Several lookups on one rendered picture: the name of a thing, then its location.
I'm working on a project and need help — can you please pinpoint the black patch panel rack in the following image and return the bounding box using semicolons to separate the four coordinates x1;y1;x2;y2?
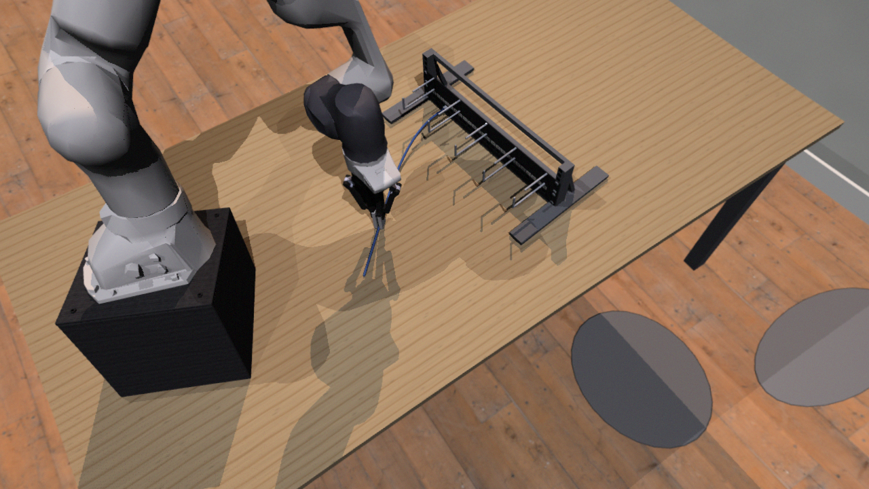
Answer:
382;48;609;245

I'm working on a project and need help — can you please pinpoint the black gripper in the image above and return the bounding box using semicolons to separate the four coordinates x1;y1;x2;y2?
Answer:
343;174;402;230

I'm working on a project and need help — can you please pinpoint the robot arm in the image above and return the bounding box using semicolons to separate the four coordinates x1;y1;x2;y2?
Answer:
37;0;401;304

